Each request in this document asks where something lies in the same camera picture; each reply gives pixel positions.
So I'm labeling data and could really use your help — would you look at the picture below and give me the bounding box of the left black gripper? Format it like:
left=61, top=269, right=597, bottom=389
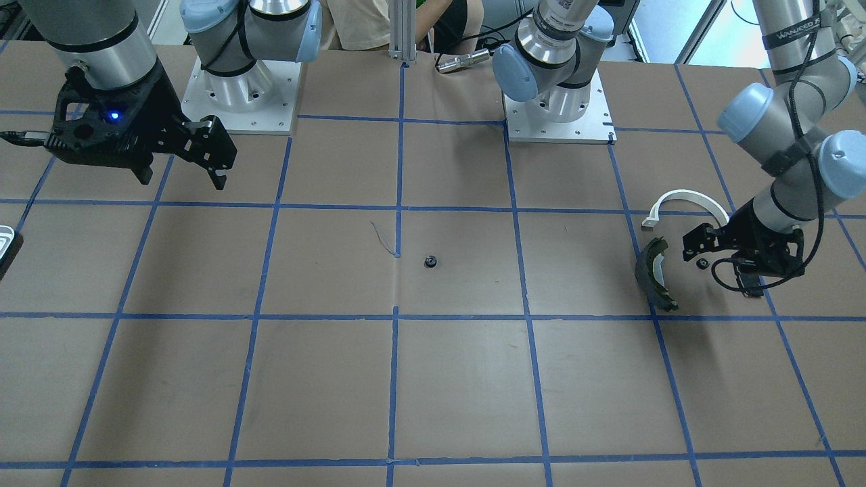
left=681, top=200, right=804, bottom=277

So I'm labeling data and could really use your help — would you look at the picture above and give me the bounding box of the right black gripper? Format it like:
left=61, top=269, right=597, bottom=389
left=46, top=61, right=237, bottom=191

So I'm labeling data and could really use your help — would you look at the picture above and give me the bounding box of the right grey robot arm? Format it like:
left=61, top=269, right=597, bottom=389
left=2, top=1, right=322, bottom=190

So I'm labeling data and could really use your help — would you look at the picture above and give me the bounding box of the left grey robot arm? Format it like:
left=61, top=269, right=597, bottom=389
left=493, top=1, right=864, bottom=279

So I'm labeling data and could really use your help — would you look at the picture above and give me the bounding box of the green brake shoe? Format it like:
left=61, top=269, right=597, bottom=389
left=634, top=237, right=679, bottom=312

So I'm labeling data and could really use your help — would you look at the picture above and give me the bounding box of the seated person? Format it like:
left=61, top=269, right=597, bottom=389
left=318, top=0, right=485, bottom=55

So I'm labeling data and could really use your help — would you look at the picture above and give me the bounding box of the white curved plastic bracket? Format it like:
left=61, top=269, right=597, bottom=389
left=641, top=189, right=731, bottom=231

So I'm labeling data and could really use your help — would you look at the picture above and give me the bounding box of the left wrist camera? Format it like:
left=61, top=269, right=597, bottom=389
left=710, top=253, right=805, bottom=298

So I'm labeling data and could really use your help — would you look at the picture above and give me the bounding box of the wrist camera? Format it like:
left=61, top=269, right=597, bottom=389
left=2, top=107, right=154, bottom=169
left=710, top=253, right=805, bottom=298

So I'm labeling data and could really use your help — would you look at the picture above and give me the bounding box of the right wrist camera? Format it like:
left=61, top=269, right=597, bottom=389
left=2, top=107, right=154, bottom=169

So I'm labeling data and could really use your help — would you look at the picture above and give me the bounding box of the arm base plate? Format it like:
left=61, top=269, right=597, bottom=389
left=181, top=60, right=305, bottom=135
left=502, top=70, right=618, bottom=144

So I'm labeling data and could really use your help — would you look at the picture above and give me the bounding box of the aluminium frame post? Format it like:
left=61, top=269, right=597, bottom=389
left=388, top=0, right=417, bottom=66

